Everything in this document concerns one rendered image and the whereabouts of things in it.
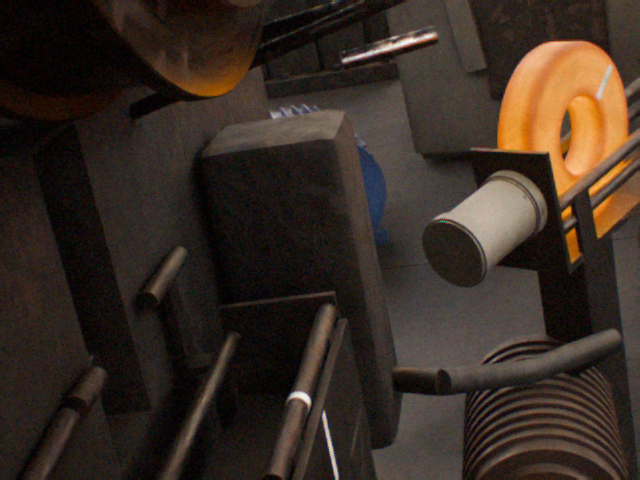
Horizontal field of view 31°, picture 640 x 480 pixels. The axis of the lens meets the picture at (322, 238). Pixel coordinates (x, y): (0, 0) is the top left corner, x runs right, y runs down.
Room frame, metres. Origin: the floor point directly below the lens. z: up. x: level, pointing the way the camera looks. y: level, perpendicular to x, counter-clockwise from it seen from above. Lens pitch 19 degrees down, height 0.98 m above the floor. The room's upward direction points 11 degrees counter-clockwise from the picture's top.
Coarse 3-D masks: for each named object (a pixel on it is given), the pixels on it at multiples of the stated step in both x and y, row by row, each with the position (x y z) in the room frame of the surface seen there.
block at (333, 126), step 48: (240, 144) 0.75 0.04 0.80; (288, 144) 0.74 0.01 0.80; (336, 144) 0.73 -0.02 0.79; (240, 192) 0.74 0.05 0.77; (288, 192) 0.74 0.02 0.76; (336, 192) 0.73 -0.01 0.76; (240, 240) 0.74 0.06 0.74; (288, 240) 0.74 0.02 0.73; (336, 240) 0.73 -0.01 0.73; (240, 288) 0.74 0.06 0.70; (288, 288) 0.74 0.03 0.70; (336, 288) 0.73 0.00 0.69; (384, 336) 0.76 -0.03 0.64; (384, 384) 0.73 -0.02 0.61; (384, 432) 0.73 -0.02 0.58
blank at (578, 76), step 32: (544, 64) 0.91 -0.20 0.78; (576, 64) 0.93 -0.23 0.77; (608, 64) 0.96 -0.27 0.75; (512, 96) 0.90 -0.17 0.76; (544, 96) 0.89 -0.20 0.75; (576, 96) 0.93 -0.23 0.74; (608, 96) 0.96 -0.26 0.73; (512, 128) 0.89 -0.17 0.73; (544, 128) 0.89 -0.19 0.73; (576, 128) 0.97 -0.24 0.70; (608, 128) 0.96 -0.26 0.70; (576, 160) 0.95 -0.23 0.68
